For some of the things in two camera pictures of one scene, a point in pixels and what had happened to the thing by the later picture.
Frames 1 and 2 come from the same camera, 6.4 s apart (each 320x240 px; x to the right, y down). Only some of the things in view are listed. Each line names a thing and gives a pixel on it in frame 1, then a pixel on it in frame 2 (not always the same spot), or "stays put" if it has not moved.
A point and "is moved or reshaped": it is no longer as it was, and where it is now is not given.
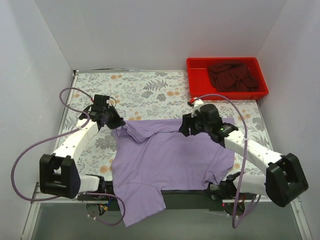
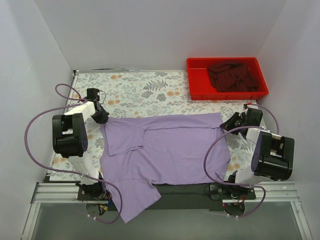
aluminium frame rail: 36,198 stays put
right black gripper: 186,125 to 232,122
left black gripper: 116,121 to 102,117
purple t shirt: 149,156 is moved or reshaped
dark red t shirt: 232,77 stays put
